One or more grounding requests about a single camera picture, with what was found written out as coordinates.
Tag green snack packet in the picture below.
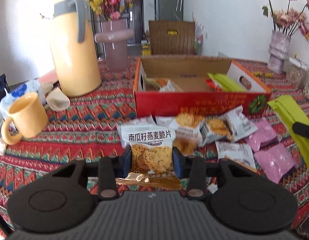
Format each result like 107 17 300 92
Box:
267 95 309 170
207 73 246 92

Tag oat crisp snack packet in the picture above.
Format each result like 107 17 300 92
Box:
121 125 176 173

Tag red anime snack bag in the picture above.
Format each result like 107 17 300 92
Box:
206 78 222 91

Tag orange striped snack bar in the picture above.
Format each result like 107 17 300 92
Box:
144 77 183 92

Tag pink snack packet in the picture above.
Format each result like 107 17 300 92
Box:
254 143 297 184
245 118 279 152

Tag white oat snack packet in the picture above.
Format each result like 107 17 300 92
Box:
169 113 205 142

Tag patterned red tablecloth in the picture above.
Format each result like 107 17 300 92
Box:
0 57 309 239

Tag oat snack packet back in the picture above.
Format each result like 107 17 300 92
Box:
219 106 258 142

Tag fallen yellow petals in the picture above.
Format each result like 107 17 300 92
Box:
253 71 273 78

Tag textured pink vase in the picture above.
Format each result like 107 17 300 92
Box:
267 30 291 74

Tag crumpled paper cup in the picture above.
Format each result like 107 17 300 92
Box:
46 87 70 112

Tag red cardboard snack box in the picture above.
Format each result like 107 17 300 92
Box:
133 55 271 118

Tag yellow ceramic mug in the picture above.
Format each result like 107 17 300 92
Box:
1 92 49 145

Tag yellow thermos jug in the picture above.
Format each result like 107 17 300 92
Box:
50 0 102 97

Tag dried pink roses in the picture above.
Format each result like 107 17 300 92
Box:
261 0 309 37

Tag wooden chair back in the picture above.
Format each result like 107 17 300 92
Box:
148 20 195 55

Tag pink glass vase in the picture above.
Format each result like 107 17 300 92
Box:
94 18 134 72

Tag dark entrance door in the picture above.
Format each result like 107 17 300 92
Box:
123 0 144 46

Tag grey refrigerator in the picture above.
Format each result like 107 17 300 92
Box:
154 0 183 21

